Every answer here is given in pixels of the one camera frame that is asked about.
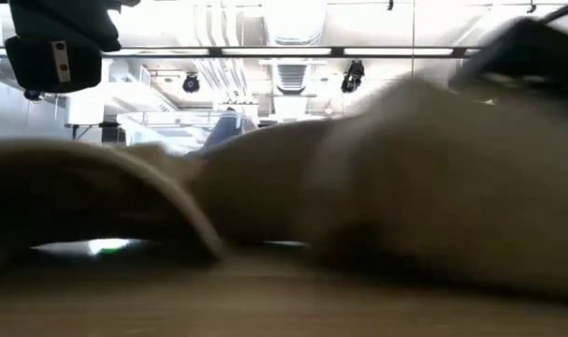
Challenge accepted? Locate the black desk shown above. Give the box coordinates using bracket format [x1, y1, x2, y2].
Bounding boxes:
[63, 121, 127, 144]

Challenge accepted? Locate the person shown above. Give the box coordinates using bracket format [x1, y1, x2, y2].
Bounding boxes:
[199, 107, 259, 152]

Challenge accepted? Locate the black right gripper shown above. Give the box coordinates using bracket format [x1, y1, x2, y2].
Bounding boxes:
[448, 16, 568, 102]

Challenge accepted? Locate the beige corduroy hat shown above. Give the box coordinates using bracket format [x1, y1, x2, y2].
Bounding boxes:
[0, 77, 568, 300]

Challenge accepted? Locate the silver ventilation duct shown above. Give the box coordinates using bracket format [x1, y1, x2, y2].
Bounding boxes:
[262, 0, 329, 95]

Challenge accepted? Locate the black ceiling light rail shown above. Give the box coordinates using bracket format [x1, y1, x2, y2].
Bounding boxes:
[0, 45, 481, 60]

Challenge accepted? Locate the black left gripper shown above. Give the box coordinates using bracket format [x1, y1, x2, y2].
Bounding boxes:
[0, 0, 142, 95]

